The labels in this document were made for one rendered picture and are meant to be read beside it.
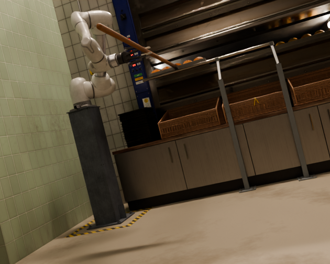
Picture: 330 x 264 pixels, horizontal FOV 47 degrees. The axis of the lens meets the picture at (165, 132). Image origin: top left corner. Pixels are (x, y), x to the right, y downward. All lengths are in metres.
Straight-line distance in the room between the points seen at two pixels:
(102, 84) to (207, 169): 1.16
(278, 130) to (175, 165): 0.93
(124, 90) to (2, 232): 1.93
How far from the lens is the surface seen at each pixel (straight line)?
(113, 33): 2.01
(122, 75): 4.09
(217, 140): 3.30
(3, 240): 2.93
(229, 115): 3.23
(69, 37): 4.39
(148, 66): 4.01
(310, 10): 3.83
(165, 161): 3.41
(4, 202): 2.98
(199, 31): 3.94
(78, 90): 3.32
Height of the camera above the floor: 0.63
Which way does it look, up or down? level
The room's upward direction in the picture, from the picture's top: 14 degrees counter-clockwise
